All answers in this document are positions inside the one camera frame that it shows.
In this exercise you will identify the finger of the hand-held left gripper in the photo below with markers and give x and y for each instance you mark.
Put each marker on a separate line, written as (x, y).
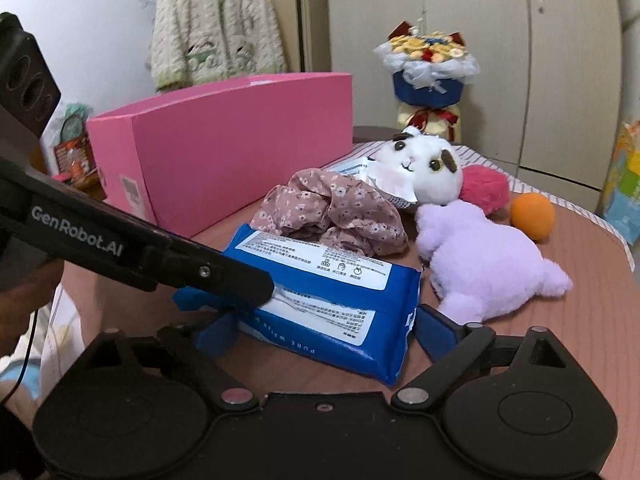
(225, 282)

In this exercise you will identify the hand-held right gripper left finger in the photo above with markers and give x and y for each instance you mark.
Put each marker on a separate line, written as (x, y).
(217, 334)

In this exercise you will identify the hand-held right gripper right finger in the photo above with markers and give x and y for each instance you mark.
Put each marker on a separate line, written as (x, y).
(434, 331)

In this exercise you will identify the blue wet wipes pack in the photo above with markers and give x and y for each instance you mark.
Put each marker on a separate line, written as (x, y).
(325, 305)

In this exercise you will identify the pink cardboard box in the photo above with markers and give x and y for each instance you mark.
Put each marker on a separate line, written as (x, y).
(225, 145)

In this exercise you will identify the pink fluffy heart plush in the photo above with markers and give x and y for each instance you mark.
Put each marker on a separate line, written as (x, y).
(482, 190)

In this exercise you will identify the small white printed packet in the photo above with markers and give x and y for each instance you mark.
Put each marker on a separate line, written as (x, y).
(390, 182)

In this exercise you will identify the orange snack packet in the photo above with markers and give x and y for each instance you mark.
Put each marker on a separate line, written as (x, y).
(75, 160)

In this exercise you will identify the purple plush toy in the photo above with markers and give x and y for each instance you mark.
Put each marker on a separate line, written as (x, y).
(480, 260)

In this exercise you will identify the green patterned bag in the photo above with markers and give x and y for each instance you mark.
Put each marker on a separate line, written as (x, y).
(77, 110)

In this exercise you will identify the pink floral cloth scrunchie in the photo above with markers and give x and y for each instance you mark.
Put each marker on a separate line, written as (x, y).
(340, 210)

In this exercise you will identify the orange ball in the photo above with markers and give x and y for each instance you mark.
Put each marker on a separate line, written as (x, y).
(532, 216)

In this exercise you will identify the white brown plush cat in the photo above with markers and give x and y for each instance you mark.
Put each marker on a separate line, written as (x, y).
(425, 160)

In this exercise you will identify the striped white cloth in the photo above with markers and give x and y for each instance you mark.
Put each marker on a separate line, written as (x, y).
(560, 200)

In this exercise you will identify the colourful paper bag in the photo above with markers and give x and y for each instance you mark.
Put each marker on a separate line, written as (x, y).
(625, 190)

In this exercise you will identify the cream green knitted cardigan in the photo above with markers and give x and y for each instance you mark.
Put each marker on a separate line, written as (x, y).
(215, 25)

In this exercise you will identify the flower bouquet in blue wrap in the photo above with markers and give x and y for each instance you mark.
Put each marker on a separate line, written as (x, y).
(430, 70)

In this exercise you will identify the beige wardrobe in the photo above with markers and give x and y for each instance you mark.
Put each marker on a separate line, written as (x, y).
(500, 35)

